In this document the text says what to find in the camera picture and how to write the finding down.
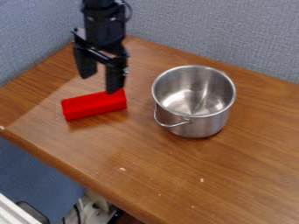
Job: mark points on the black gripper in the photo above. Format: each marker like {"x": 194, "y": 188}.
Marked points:
{"x": 99, "y": 43}

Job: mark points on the red rectangular block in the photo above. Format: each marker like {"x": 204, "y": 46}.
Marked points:
{"x": 92, "y": 104}

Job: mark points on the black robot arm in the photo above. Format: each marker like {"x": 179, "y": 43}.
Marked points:
{"x": 100, "y": 3}

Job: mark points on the stainless steel pot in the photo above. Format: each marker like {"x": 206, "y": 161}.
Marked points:
{"x": 194, "y": 96}

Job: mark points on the white device under table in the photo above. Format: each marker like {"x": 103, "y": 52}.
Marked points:
{"x": 94, "y": 210}

